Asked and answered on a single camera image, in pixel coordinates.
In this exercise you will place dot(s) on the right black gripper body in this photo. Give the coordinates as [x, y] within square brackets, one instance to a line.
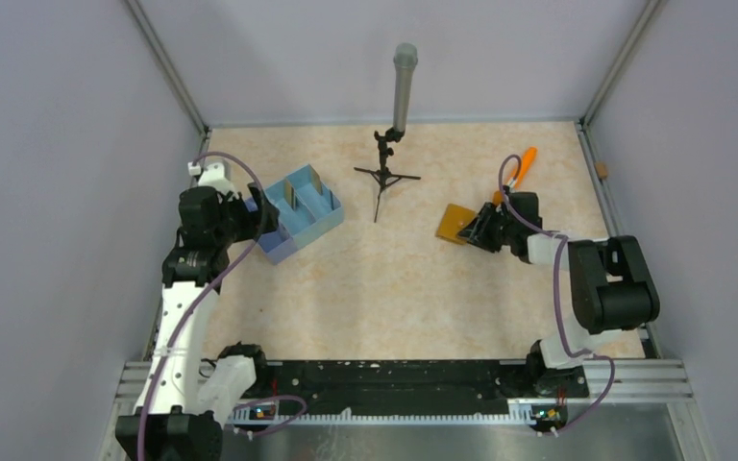
[498, 229]

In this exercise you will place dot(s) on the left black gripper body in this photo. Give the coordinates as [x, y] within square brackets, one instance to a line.
[238, 223]

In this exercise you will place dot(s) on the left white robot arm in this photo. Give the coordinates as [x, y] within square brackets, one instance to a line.
[177, 416]

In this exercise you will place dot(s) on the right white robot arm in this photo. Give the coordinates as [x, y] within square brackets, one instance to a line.
[601, 287]

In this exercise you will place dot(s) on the card in organizer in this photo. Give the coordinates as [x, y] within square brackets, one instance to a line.
[315, 181]
[289, 193]

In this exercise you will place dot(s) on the orange marker pen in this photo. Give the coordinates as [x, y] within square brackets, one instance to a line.
[515, 177]

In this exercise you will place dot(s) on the blue compartment organizer box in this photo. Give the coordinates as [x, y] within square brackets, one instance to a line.
[315, 215]

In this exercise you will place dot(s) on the black tripod stand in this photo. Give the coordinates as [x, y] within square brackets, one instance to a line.
[383, 176]

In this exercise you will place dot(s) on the small wooden block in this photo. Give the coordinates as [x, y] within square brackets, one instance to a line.
[601, 170]

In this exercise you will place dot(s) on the grey microphone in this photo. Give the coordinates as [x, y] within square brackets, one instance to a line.
[405, 61]

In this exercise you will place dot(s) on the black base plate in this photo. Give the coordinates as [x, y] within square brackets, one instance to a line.
[415, 387]

